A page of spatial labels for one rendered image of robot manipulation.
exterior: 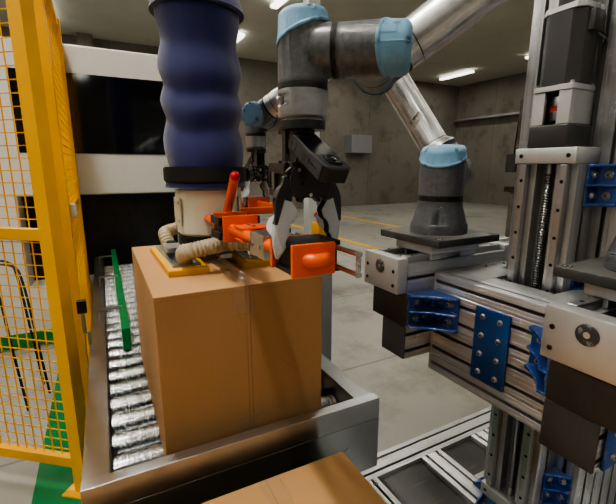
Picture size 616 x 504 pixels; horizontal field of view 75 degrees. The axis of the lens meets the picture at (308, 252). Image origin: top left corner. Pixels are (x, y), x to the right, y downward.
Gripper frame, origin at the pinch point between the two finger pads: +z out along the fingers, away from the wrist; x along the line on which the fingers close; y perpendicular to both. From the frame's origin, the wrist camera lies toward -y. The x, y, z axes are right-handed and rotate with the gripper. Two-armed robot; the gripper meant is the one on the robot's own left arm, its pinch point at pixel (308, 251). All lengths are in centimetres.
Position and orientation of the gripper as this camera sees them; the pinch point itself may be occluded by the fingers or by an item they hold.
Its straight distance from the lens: 63.4
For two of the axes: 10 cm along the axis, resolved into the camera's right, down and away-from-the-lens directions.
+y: -4.7, -1.9, 8.6
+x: -8.8, 0.9, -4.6
